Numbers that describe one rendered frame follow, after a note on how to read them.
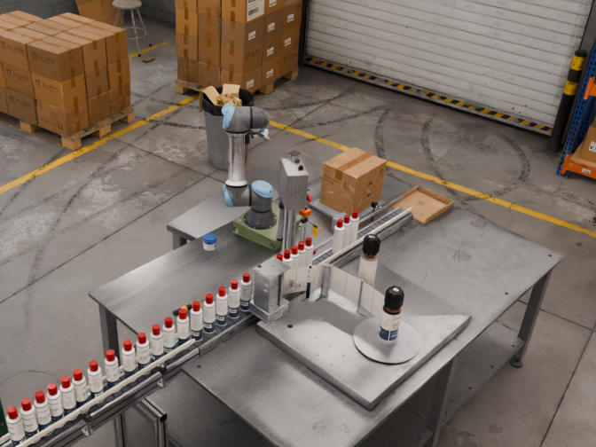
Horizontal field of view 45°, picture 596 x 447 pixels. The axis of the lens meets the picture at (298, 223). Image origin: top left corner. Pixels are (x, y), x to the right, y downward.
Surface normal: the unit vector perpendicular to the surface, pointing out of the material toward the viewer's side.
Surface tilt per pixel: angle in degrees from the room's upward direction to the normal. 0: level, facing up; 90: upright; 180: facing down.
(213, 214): 0
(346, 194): 90
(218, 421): 1
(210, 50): 87
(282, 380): 0
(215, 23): 89
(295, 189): 90
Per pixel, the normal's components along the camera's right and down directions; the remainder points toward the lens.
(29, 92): -0.51, 0.47
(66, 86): 0.84, 0.33
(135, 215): 0.07, -0.84
